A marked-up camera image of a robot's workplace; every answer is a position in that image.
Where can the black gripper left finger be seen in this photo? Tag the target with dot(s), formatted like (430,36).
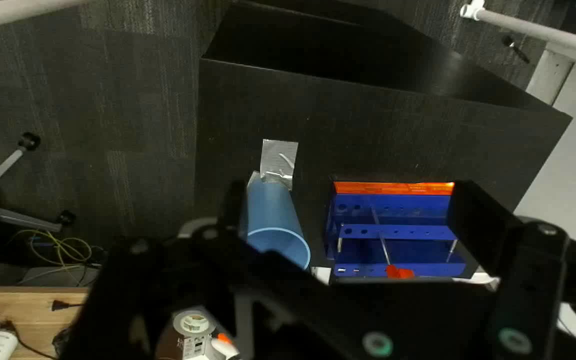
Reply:
(168,286)

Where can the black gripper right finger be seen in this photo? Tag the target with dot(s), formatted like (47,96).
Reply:
(529,286)

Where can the screwdriver with metal shaft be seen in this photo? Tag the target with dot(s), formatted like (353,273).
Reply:
(339,244)
(452,251)

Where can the blue plastic cup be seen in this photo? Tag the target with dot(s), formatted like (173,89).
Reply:
(272,213)

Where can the white jar with round lid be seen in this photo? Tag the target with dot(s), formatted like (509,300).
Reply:
(193,329)

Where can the white tube with orange tip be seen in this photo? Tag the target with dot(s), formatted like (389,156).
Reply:
(224,347)

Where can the white panel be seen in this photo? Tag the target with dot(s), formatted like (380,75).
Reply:
(568,153)

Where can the light wooden table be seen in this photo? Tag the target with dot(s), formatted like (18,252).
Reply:
(29,320)

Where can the blue rack with orange edge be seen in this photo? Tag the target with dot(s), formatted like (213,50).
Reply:
(395,231)

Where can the silver tape patch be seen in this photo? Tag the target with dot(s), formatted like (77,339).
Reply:
(279,161)

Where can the grey tripod legs black feet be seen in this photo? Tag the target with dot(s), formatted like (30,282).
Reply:
(9,167)

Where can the white plastic pipe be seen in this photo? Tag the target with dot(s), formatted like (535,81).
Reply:
(540,32)
(14,10)

